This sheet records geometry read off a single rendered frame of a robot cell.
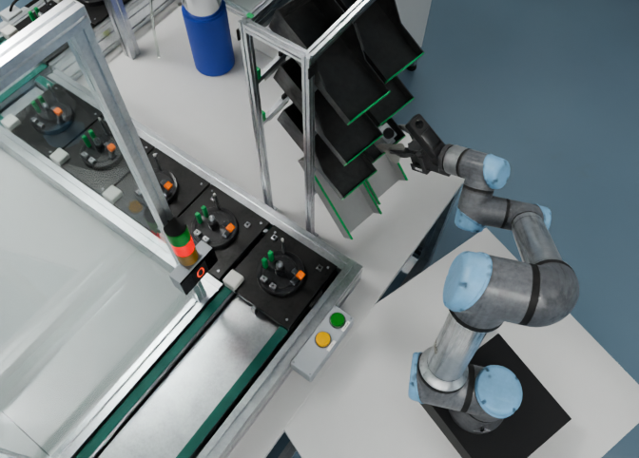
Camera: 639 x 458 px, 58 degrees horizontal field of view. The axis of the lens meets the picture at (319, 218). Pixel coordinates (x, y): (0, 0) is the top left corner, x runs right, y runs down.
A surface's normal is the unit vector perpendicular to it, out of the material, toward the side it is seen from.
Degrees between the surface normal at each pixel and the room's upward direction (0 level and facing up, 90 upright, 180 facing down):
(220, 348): 0
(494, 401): 9
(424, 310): 0
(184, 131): 0
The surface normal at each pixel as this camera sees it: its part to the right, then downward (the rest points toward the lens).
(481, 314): -0.27, 0.75
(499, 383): 0.15, -0.41
